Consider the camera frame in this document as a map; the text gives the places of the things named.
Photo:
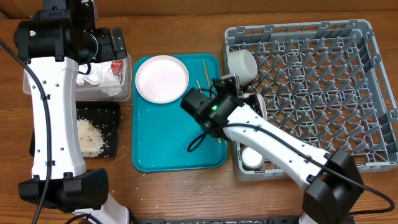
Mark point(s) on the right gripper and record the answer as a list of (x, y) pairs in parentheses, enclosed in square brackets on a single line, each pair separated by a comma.
[(255, 100)]

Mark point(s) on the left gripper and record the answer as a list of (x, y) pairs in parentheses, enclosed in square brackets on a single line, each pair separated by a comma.
[(107, 52)]

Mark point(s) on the red wrapper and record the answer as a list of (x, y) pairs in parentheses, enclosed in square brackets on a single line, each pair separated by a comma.
[(117, 67)]

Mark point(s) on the white napkin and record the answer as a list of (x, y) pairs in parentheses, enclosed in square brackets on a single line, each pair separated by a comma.
[(101, 75)]

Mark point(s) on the small pink plate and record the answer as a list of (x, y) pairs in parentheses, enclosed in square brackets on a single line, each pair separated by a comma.
[(257, 103)]

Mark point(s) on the grey bowl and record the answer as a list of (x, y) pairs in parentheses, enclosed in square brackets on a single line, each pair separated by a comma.
[(243, 64)]

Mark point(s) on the wooden chopstick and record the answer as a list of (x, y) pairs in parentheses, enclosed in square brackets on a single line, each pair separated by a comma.
[(199, 87), (206, 73)]

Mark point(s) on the large white plate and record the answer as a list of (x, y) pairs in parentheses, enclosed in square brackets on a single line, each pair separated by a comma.
[(162, 79)]

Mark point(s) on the small white cup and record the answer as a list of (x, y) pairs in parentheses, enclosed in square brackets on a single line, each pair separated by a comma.
[(251, 159)]

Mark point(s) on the white rice pile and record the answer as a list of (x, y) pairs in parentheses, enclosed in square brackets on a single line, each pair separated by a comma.
[(90, 138)]

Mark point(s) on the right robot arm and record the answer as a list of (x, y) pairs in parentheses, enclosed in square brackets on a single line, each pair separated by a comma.
[(331, 182)]

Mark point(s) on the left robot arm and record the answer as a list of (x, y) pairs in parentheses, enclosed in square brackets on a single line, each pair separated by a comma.
[(51, 47)]

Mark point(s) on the clear plastic waste bin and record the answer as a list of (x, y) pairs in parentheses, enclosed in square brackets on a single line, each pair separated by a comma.
[(93, 93)]

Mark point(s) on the black food waste tray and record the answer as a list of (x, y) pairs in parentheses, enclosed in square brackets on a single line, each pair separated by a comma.
[(104, 115)]

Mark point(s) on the grey dishwasher rack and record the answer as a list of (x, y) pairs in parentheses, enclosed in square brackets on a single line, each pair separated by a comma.
[(325, 84)]

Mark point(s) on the teal serving tray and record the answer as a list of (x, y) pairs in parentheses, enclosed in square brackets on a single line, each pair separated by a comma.
[(161, 133)]

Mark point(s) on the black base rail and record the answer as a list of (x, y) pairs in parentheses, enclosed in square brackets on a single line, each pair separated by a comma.
[(289, 219)]

